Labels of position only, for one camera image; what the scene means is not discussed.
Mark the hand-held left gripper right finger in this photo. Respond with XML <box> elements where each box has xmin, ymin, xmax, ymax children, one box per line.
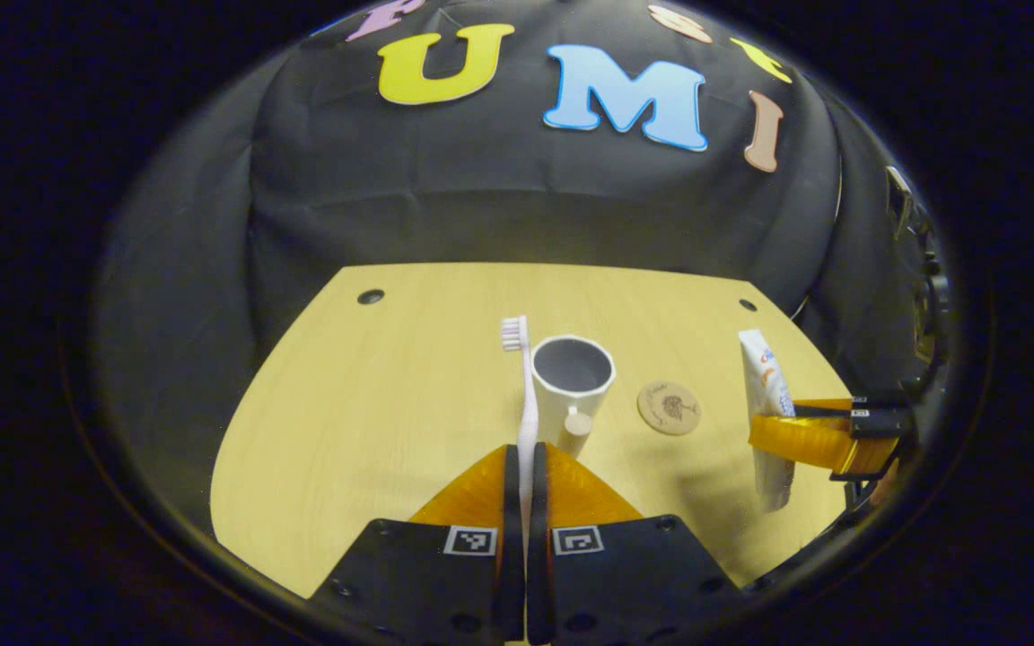
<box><xmin>528</xmin><ymin>441</ymin><xmax>747</xmax><ymax>646</ymax></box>

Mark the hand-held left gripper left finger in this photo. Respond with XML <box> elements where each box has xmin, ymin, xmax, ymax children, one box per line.
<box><xmin>306</xmin><ymin>444</ymin><xmax>527</xmax><ymax>646</ymax></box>

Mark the white toothpaste tube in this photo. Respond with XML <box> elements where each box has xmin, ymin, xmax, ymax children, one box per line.
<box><xmin>739</xmin><ymin>329</ymin><xmax>796</xmax><ymax>512</ymax></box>

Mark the pale pink toothbrush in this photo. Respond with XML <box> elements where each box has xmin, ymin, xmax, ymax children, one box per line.
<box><xmin>500</xmin><ymin>315</ymin><xmax>543</xmax><ymax>548</ymax></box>

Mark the round wooden coaster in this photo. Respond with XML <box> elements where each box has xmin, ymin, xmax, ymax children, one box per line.
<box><xmin>637</xmin><ymin>380</ymin><xmax>703</xmax><ymax>437</ymax></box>

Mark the white cup with peg handle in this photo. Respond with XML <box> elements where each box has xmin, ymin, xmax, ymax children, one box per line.
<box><xmin>531</xmin><ymin>335</ymin><xmax>617</xmax><ymax>459</ymax></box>

